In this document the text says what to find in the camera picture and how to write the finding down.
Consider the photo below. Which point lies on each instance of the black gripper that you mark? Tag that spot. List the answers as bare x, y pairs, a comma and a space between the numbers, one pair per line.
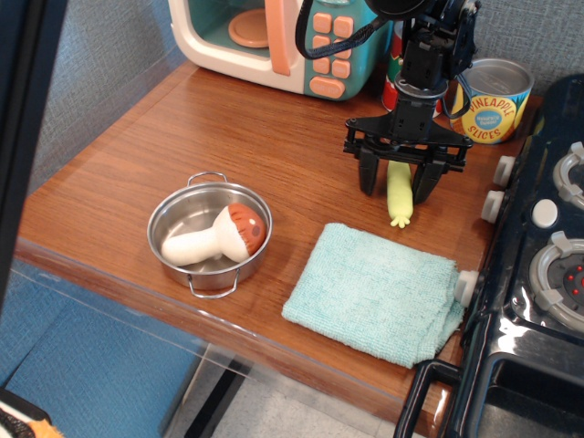
408, 133

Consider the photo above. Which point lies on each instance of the yellow handled metal spoon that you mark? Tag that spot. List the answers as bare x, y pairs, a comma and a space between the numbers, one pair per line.
399, 194

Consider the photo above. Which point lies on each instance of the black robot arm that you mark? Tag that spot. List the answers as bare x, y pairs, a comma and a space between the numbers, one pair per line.
437, 47

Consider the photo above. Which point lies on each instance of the grey stove knob middle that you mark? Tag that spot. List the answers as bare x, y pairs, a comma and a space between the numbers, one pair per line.
492, 206

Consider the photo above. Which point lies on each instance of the grey stove knob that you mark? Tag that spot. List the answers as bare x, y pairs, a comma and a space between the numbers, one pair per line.
504, 170
465, 287
492, 206

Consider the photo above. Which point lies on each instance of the grey stove knob upper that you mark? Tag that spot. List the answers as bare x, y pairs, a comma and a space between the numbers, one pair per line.
504, 170

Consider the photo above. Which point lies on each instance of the tomato sauce can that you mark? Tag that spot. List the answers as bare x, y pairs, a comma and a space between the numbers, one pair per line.
390, 93

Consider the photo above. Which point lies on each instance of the pineapple slices can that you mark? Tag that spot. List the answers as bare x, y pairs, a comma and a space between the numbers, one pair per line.
499, 93

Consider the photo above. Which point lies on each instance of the grey stove knob lower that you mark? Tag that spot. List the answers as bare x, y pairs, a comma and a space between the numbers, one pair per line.
465, 287

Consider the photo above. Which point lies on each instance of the light blue folded towel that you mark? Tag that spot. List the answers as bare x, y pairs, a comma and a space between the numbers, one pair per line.
376, 296

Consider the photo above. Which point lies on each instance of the plush mushroom toy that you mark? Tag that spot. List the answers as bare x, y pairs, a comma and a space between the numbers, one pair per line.
237, 233

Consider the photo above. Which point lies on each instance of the toy microwave teal and pink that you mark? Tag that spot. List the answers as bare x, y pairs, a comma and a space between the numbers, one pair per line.
255, 41

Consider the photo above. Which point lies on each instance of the black toy stove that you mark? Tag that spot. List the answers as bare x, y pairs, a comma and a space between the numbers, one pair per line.
521, 373

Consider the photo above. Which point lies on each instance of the orange fuzzy object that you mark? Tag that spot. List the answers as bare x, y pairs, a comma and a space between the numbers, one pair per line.
44, 429

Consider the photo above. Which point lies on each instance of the metal pot with handles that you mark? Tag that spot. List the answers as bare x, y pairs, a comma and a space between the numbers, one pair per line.
194, 208

